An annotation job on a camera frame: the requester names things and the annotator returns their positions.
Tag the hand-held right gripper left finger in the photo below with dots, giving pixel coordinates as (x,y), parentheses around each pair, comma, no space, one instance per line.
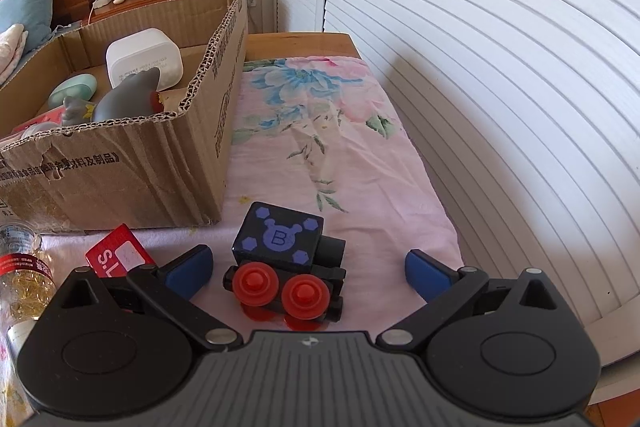
(192,269)

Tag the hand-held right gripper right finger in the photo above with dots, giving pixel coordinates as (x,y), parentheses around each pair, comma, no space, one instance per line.
(425,274)

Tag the black toy train blue top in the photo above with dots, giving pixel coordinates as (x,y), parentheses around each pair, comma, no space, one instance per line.
(280,242)

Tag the brown cardboard box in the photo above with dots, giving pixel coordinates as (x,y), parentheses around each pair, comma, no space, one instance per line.
(150,167)

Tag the grey shark plush toy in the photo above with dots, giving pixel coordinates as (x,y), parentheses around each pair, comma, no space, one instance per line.
(120,99)

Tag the clear plastic jar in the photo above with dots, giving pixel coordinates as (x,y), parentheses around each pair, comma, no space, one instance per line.
(37,129)

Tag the mint green egg-shaped device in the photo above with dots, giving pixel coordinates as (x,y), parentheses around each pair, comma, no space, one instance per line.
(75,89)

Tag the translucent white plastic box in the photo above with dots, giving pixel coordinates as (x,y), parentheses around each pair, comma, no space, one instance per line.
(145,52)

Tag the red toy train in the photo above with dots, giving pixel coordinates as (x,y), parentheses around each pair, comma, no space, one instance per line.
(112,252)

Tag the pink floral sheet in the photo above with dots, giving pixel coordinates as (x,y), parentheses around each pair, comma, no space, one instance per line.
(350,157)

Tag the glass jar of gold capsules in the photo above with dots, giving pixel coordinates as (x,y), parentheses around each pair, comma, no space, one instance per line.
(22,277)

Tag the wide white louvered door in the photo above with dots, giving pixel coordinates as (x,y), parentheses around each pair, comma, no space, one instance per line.
(475,82)

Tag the pink quilt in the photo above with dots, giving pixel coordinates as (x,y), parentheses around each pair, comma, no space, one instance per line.
(10,52)

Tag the blue pillow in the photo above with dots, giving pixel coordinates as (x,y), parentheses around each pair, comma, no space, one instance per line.
(25,7)

